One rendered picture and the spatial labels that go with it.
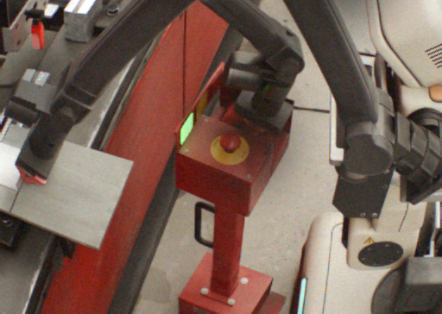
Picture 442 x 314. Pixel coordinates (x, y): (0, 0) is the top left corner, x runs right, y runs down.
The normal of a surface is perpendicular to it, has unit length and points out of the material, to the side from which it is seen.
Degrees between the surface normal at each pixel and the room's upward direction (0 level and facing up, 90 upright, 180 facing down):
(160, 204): 0
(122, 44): 91
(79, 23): 90
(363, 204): 90
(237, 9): 79
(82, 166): 0
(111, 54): 91
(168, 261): 0
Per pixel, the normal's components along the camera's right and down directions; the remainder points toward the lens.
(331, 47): -0.08, 0.81
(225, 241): -0.44, 0.71
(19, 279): 0.03, -0.61
